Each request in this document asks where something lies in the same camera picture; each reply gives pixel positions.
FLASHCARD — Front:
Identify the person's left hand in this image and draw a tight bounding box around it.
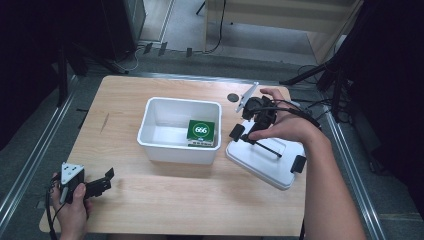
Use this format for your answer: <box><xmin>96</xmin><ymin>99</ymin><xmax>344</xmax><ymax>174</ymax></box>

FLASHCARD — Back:
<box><xmin>51</xmin><ymin>171</ymin><xmax>95</xmax><ymax>240</ymax></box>

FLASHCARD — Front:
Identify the metal floor rail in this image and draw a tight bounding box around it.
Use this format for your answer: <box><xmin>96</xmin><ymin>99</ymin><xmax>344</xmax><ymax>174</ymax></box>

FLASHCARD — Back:
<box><xmin>0</xmin><ymin>75</ymin><xmax>80</xmax><ymax>228</ymax></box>
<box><xmin>323</xmin><ymin>109</ymin><xmax>388</xmax><ymax>240</ymax></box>

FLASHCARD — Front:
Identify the black tripod stand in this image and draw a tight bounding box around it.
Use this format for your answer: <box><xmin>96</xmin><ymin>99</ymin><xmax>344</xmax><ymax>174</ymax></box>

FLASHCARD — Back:
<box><xmin>279</xmin><ymin>56</ymin><xmax>349</xmax><ymax>123</ymax></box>

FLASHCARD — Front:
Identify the black hanging cable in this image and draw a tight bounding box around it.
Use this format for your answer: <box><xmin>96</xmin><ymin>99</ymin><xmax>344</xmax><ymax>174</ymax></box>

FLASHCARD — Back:
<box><xmin>202</xmin><ymin>0</ymin><xmax>228</xmax><ymax>55</ymax></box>

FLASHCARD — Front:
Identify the white lid with black latches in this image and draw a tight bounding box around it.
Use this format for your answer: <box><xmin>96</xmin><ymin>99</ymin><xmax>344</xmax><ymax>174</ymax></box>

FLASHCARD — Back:
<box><xmin>225</xmin><ymin>119</ymin><xmax>307</xmax><ymax>192</ymax></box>

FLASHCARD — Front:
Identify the person's right hand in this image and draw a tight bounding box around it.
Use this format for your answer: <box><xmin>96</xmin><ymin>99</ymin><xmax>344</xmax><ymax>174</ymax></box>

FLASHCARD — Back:
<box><xmin>247</xmin><ymin>87</ymin><xmax>323</xmax><ymax>148</ymax></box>

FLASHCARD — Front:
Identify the green and white carton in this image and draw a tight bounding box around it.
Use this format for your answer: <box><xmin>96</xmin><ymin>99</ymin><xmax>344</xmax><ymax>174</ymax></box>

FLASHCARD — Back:
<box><xmin>185</xmin><ymin>118</ymin><xmax>217</xmax><ymax>148</ymax></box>

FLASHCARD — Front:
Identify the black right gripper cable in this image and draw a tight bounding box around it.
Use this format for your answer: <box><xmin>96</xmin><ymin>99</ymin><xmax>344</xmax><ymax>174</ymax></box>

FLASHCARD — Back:
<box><xmin>252</xmin><ymin>105</ymin><xmax>323</xmax><ymax>130</ymax></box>

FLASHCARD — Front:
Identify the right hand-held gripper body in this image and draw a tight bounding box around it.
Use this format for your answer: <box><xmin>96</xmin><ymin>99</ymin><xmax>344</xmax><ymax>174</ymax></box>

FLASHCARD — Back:
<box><xmin>234</xmin><ymin>81</ymin><xmax>279</xmax><ymax>133</ymax></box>

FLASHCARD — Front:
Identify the light wooden furniture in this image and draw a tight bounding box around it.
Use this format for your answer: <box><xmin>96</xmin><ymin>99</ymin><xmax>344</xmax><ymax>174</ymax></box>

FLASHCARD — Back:
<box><xmin>202</xmin><ymin>0</ymin><xmax>365</xmax><ymax>65</ymax></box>

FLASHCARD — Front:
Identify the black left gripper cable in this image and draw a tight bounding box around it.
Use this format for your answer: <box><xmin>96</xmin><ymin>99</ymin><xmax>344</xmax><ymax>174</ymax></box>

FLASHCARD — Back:
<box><xmin>44</xmin><ymin>172</ymin><xmax>68</xmax><ymax>240</ymax></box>

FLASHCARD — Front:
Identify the black tripod leg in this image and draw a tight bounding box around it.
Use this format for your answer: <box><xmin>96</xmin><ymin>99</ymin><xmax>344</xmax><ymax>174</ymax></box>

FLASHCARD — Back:
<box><xmin>65</xmin><ymin>41</ymin><xmax>130</xmax><ymax>76</ymax></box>

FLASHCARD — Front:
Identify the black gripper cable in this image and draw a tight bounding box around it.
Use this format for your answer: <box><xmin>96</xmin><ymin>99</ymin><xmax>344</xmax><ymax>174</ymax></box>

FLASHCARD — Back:
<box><xmin>252</xmin><ymin>105</ymin><xmax>323</xmax><ymax>130</ymax></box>
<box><xmin>44</xmin><ymin>172</ymin><xmax>68</xmax><ymax>240</ymax></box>

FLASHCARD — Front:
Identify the black stand post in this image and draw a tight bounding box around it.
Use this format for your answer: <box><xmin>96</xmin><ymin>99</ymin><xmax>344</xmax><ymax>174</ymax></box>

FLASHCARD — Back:
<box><xmin>55</xmin><ymin>41</ymin><xmax>70</xmax><ymax>108</ymax></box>

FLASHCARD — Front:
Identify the white plastic storage box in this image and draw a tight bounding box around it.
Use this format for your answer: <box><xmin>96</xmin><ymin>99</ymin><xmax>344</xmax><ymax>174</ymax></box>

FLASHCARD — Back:
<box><xmin>136</xmin><ymin>96</ymin><xmax>223</xmax><ymax>166</ymax></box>

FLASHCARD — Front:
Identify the black cabinet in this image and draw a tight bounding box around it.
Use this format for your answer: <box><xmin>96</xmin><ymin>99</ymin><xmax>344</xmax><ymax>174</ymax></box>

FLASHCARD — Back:
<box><xmin>99</xmin><ymin>0</ymin><xmax>148</xmax><ymax>62</ymax></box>

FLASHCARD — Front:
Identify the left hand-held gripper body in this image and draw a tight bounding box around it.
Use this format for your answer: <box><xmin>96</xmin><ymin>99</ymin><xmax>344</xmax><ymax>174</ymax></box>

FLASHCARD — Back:
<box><xmin>59</xmin><ymin>161</ymin><xmax>86</xmax><ymax>205</ymax></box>

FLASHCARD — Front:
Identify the white floor cable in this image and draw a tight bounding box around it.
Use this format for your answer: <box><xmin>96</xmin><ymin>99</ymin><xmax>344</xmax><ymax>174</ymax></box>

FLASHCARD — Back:
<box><xmin>126</xmin><ymin>45</ymin><xmax>145</xmax><ymax>73</ymax></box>

